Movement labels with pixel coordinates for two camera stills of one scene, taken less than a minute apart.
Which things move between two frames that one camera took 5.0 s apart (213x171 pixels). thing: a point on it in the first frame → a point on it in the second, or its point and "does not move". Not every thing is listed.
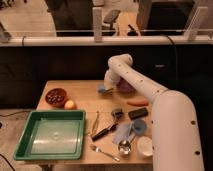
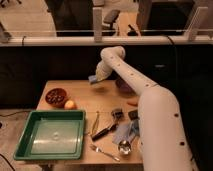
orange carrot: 138,103 does not move
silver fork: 100,150 does not move
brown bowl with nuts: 56,97 does not move
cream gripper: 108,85 → 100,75
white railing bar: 106,40 does not move
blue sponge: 101,88 → 92,78
